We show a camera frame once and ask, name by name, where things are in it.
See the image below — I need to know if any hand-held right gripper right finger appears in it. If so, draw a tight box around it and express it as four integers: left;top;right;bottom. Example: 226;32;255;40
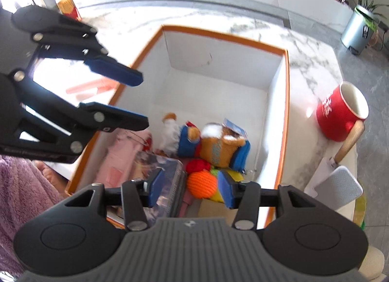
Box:
217;170;318;230

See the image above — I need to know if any beige round stool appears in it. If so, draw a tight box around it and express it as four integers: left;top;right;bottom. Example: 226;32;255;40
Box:
357;246;385;281

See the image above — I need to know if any red bead keychain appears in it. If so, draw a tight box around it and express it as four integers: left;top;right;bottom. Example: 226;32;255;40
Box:
129;132;152;152

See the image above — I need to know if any red yellow snack box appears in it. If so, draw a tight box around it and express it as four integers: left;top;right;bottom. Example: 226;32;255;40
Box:
55;0;82;21

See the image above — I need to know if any red mug wooden handle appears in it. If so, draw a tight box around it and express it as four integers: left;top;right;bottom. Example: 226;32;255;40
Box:
316;81;369;164

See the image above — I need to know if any clear plastic package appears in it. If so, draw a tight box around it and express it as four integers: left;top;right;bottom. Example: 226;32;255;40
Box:
134;151;186;218

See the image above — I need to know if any purple fuzzy robe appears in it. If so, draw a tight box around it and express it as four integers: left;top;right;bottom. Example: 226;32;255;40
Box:
0;156;71;276

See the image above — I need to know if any brown teddy bear blue outfit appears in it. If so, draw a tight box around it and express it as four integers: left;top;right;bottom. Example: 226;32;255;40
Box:
159;112;251;176

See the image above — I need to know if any brown cardboard box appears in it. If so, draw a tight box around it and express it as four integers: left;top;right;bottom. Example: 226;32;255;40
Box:
197;198;240;218

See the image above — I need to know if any grey trash bin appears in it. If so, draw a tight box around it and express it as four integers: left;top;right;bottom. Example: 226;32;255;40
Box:
340;5;380;56

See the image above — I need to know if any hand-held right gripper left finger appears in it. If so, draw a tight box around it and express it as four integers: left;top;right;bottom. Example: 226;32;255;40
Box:
65;168;166;231

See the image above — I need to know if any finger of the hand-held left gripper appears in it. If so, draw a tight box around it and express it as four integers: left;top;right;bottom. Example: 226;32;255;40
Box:
11;5;144;87
13;70;149;153

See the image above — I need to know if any red crochet berry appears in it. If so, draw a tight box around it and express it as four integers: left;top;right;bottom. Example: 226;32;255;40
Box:
185;159;212;174

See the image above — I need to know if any pink pouch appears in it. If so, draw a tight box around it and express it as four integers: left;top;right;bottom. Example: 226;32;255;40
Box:
97;130;152;192

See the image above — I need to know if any orange cardboard box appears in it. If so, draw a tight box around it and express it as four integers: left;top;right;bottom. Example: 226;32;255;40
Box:
64;25;289;230

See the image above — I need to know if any orange crochet ball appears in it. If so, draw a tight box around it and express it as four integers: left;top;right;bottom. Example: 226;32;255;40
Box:
186;170;218;200

